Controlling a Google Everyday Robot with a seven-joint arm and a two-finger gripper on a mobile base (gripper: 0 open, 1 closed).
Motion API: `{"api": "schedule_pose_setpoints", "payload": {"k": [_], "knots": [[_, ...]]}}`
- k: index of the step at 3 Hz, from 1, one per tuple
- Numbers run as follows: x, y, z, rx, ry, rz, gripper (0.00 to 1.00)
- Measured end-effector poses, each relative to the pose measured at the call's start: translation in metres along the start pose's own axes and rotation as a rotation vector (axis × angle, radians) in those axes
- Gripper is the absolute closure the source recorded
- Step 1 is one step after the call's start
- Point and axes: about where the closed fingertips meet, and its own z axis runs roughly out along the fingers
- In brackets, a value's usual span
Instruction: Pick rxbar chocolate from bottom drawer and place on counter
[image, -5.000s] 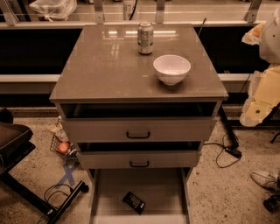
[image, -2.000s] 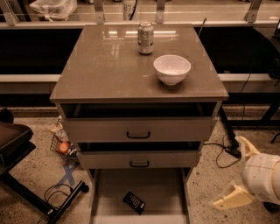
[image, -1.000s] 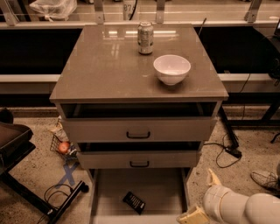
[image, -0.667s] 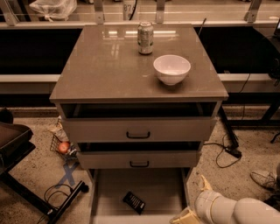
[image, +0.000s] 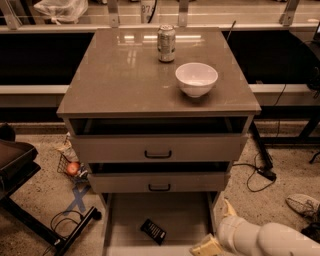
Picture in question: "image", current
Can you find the grey drawer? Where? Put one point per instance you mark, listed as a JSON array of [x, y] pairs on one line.
[[159, 177], [185, 217], [115, 140]]

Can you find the grey drawer cabinet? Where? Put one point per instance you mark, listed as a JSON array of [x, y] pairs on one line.
[[120, 76]]

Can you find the red apple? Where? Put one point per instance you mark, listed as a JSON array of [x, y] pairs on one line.
[[72, 168]]

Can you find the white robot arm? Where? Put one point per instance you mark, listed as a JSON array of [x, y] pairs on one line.
[[275, 239]]

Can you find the top grey drawer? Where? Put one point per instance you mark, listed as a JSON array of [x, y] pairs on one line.
[[115, 140]]

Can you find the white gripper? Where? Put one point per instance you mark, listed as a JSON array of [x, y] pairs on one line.
[[227, 231]]

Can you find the clear plastic bag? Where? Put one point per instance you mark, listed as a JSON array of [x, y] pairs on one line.
[[62, 11]]

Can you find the middle grey drawer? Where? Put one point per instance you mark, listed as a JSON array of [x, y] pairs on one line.
[[159, 177]]

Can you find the white ceramic bowl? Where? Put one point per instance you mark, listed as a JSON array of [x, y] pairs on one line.
[[196, 79]]

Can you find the white sneaker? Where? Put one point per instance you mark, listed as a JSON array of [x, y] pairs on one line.
[[303, 204]]

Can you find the black table leg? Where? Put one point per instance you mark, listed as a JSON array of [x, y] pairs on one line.
[[268, 165]]

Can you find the bottom grey drawer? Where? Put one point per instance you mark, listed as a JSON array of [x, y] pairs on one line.
[[185, 217]]

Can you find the black wire basket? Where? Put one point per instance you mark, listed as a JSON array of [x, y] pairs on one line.
[[81, 176]]

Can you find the green soda can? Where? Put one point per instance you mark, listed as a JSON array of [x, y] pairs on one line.
[[166, 43]]

